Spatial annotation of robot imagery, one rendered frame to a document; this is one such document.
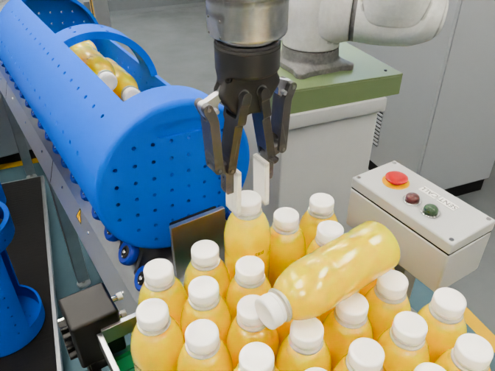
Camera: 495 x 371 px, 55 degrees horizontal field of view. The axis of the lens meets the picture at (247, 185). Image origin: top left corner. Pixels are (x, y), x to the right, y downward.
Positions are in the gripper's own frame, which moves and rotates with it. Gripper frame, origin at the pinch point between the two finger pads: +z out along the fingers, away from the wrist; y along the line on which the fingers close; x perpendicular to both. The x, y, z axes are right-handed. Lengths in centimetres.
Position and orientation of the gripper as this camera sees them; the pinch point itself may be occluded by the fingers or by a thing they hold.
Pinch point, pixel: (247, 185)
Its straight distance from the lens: 64.9
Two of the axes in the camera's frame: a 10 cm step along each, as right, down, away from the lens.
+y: -8.4, 3.1, -4.4
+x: 5.4, 4.8, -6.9
